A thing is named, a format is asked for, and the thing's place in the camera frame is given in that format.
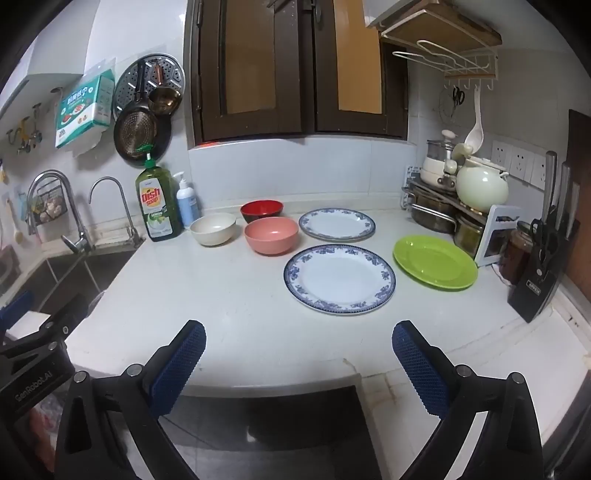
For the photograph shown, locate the cream bowl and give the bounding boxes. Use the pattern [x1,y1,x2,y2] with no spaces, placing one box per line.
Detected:
[189,213,238,247]

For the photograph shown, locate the wall hook rack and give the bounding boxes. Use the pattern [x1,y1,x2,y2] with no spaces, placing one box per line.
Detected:
[4,104,44,155]

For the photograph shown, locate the steel sink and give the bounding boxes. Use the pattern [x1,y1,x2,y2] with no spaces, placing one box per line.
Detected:
[0,247,139,315]

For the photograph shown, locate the glass jar with dark sauce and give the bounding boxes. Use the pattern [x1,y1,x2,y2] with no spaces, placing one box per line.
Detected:
[500,220,534,286]

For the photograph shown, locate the green plate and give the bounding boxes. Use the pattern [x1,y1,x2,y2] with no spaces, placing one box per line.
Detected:
[393,235,479,291]

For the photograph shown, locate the wire sponge basket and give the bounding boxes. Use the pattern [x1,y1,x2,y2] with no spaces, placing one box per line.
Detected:
[25,180,70,229]

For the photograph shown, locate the wooden wall shelf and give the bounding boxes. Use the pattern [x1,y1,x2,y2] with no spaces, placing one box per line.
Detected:
[367,0,503,47]

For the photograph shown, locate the brass mesh skimmer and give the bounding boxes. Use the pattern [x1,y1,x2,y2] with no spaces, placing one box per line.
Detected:
[113,65,160,160]

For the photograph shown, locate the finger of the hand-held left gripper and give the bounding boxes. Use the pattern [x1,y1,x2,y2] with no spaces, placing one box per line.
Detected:
[0,294,90,365]
[0,290,34,329]

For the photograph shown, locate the pink bowl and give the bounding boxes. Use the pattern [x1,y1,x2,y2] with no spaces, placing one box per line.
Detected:
[244,217,299,256]

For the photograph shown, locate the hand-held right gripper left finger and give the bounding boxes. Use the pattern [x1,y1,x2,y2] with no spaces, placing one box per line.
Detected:
[54,319,207,480]

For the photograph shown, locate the tall chrome faucet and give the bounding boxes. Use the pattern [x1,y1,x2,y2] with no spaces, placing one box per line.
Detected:
[26,170,95,254]

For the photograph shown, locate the cream pot with lid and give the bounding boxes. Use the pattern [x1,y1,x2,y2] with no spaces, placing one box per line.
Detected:
[419,157,462,192]

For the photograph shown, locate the brown wooden window sash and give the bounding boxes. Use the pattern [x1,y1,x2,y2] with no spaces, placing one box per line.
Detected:
[314,0,409,140]
[185,0,315,149]

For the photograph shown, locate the white ladle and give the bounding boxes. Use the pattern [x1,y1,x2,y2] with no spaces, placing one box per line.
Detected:
[463,88,485,155]

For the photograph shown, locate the white wall cabinet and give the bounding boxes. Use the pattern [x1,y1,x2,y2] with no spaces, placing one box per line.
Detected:
[0,28,100,121]

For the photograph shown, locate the small steel pot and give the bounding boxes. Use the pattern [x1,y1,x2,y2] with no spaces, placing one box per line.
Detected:
[453,213,490,259]

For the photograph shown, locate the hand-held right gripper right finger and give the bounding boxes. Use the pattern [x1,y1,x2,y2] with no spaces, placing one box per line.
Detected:
[392,320,546,480]

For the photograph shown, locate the glass kettle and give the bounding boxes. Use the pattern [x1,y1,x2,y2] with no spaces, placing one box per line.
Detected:
[426,130,460,162]

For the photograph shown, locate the large blue patterned plate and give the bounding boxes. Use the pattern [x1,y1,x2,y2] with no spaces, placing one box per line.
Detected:
[283,245,397,316]

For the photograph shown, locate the brown cutting board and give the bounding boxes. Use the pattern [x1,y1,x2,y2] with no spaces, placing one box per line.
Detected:
[566,109,591,296]

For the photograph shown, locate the black frying pan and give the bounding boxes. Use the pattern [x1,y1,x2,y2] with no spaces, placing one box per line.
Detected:
[117,115,173,168]

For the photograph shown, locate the red and black bowl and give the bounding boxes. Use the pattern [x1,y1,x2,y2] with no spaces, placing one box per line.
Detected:
[240,199,284,224]

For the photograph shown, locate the green dish soap bottle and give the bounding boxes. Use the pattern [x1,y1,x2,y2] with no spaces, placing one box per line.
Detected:
[135,152,184,243]

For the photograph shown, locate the black kitchen scissors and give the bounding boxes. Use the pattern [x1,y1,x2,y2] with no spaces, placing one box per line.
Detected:
[529,218,559,259]

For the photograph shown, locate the large steel pot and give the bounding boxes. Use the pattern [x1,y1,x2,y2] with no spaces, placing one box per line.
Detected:
[409,185,462,234]

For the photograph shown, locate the black knife block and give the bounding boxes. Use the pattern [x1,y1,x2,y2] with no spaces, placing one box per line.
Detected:
[507,217,581,324]

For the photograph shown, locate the white wall outlet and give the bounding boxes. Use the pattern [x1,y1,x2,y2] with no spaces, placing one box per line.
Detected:
[530,154,550,189]
[490,140,513,169]
[510,148,534,182]

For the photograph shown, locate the small blue patterned plate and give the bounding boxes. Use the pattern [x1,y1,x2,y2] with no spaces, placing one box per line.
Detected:
[298,209,376,243]

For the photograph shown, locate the brass ladle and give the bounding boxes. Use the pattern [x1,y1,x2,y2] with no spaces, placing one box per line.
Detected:
[148,62,182,116]

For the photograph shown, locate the paper towel pack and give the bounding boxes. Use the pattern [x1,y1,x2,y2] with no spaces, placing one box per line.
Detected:
[54,58,118,158]

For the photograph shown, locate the white pump bottle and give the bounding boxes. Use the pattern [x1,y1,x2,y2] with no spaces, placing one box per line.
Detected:
[172,172,201,227]

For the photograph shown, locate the white wire hanging rack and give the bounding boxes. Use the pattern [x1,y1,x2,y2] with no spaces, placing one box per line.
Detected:
[392,39,499,90]

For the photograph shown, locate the steel handled knife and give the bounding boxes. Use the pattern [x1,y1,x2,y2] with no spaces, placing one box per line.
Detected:
[544,151,558,222]
[569,182,581,232]
[558,162,572,227]

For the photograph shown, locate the white pot rack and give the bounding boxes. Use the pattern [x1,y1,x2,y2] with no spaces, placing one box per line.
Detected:
[399,165,525,268]

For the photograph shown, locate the pale green casserole pot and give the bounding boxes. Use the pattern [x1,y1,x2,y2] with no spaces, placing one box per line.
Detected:
[455,156,510,214]

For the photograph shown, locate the round metal steamer plate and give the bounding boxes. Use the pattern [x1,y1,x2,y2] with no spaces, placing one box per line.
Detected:
[113,54,185,118]

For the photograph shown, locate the thin chrome faucet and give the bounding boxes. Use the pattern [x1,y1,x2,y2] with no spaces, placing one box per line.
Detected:
[89,176,145,245]

